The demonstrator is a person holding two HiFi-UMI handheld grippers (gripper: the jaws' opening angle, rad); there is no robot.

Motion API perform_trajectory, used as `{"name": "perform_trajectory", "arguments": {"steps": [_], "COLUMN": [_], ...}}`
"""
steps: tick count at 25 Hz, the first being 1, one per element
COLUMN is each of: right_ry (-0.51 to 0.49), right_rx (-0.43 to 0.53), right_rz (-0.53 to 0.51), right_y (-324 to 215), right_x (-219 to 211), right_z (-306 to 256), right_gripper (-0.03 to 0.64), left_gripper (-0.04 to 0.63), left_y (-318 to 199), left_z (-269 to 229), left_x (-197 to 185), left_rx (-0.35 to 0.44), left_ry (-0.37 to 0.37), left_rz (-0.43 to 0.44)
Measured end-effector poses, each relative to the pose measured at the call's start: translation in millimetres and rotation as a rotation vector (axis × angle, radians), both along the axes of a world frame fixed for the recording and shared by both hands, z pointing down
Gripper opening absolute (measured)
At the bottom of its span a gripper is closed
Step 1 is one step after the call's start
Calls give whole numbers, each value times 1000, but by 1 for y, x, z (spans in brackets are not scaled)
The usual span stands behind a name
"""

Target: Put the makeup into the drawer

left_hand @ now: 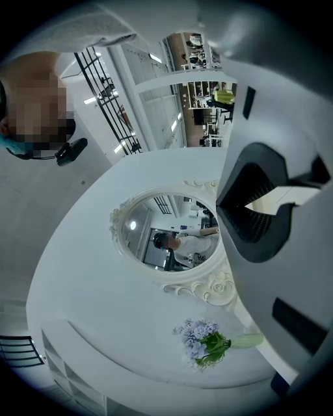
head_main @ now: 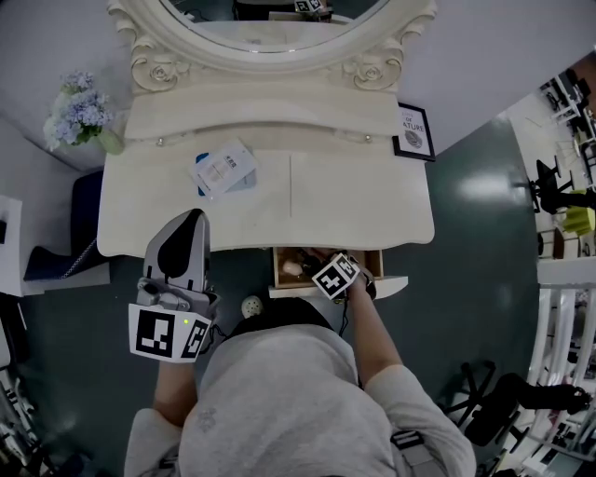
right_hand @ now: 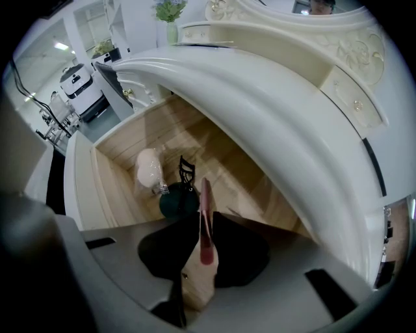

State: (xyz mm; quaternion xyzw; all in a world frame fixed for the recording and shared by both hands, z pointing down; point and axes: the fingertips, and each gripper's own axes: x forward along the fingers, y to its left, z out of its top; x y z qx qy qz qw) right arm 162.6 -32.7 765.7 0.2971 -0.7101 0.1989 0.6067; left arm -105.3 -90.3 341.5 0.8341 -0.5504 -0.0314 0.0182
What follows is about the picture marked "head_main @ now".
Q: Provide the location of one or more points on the wooden drawer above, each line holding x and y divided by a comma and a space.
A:
391, 283

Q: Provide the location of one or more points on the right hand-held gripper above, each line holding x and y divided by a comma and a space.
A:
335, 277

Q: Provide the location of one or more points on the black hair clip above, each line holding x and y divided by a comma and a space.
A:
309, 261

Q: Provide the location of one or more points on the white office desk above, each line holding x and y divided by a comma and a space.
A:
568, 98

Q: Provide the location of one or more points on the pale green vase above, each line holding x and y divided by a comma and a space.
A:
112, 142

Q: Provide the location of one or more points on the black office chair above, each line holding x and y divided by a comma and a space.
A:
551, 186
503, 405

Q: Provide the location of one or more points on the black framed picture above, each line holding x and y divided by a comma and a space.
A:
413, 132

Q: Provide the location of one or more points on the person's right forearm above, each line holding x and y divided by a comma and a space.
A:
375, 340

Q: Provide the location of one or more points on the white railing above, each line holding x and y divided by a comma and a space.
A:
554, 335

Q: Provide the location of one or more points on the cream vanity table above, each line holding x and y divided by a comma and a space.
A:
354, 205

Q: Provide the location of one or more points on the cream oval mirror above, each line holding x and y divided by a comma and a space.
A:
279, 56

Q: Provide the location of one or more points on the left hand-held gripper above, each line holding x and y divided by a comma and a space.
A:
153, 328

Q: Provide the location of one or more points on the pale blue flower bouquet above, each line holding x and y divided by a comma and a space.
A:
77, 112

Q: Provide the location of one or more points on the white sachet packet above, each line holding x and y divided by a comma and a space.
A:
223, 167

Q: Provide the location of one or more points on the beige makeup sponge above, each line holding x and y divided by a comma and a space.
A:
291, 268

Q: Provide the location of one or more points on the white perforated clog shoe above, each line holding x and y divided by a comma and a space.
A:
253, 307

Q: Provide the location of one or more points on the navy upholstered chair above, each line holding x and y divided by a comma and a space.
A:
84, 223

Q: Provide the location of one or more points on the person's left forearm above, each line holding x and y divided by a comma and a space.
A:
174, 391

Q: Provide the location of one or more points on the lime green table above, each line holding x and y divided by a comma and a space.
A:
579, 219

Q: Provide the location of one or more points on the person's grey shirt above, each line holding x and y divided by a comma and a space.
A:
288, 410

